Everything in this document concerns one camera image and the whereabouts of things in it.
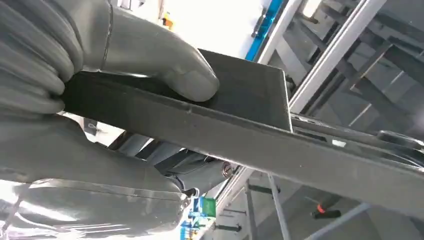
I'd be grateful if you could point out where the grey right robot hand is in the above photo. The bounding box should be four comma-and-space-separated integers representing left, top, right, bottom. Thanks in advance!
0, 0, 237, 240

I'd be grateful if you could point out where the green and blue box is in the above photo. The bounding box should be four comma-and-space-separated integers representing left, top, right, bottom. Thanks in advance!
179, 196, 217, 240

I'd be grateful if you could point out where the ribbed grey right arm sleeve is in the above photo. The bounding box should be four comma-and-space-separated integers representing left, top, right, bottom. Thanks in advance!
0, 0, 84, 115

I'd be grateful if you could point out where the grey metal stand leg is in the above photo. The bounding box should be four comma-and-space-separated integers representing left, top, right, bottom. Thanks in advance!
244, 172, 293, 240

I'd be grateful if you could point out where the small orange object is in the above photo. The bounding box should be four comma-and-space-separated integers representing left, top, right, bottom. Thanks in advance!
161, 12, 175, 31

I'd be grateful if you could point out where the blue bar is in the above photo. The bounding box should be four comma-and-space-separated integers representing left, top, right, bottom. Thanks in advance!
245, 0, 286, 63

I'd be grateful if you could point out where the pale grey crossbar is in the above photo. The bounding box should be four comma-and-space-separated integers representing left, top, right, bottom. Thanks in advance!
304, 202, 373, 240

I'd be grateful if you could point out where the thin aluminium frame rail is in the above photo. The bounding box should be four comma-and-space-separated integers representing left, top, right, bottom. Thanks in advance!
195, 166, 257, 240

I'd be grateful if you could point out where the black handle with orange ring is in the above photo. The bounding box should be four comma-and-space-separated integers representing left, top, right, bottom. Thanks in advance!
310, 203, 342, 220

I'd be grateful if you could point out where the white frame rail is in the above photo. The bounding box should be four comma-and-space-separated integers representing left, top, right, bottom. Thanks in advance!
256, 0, 307, 66

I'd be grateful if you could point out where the wide aluminium frame beam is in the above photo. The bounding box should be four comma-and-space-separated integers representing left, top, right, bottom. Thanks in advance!
288, 0, 388, 114

